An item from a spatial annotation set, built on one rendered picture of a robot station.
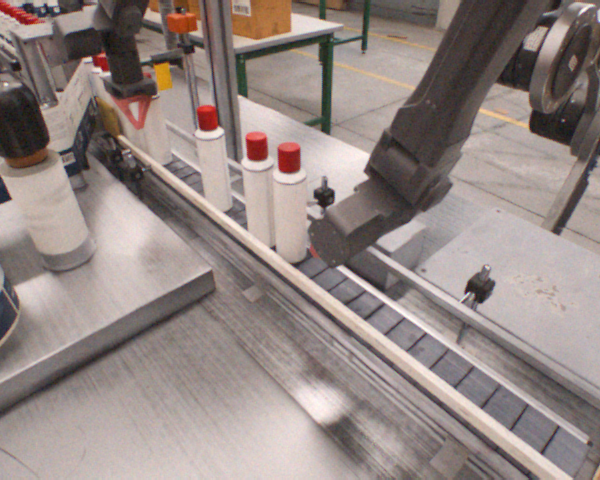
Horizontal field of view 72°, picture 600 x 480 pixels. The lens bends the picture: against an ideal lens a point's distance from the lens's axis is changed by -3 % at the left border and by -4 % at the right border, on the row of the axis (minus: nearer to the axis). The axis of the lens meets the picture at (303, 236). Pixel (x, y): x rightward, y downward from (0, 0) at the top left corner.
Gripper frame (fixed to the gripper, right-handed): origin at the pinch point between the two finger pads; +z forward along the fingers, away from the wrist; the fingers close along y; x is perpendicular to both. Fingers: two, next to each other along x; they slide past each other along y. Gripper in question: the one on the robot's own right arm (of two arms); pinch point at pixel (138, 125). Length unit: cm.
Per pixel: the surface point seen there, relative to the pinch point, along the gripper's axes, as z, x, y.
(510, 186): 101, 214, 1
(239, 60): 32, 101, -115
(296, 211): 2.5, 6.3, 40.3
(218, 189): 7.7, 4.9, 19.8
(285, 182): -2.7, 5.0, 39.3
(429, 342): 13, 9, 65
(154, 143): 7.6, 4.5, -5.6
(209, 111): -7.0, 5.6, 18.9
